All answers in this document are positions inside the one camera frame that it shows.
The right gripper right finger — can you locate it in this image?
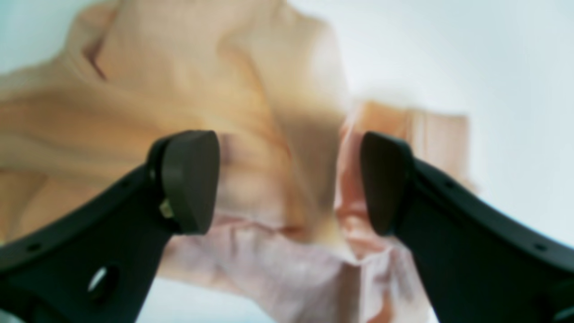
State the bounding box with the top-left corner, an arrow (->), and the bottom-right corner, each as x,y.
360,131 -> 574,323

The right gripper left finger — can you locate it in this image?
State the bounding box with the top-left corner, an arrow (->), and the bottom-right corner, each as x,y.
0,131 -> 221,323

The peach pink T-shirt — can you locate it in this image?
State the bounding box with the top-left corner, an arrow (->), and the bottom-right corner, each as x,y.
1,0 -> 471,323

